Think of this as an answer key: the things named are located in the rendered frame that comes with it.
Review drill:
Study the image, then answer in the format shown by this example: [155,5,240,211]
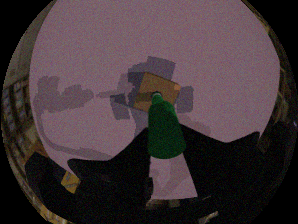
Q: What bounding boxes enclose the orange wooden block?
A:
[134,72,181,112]

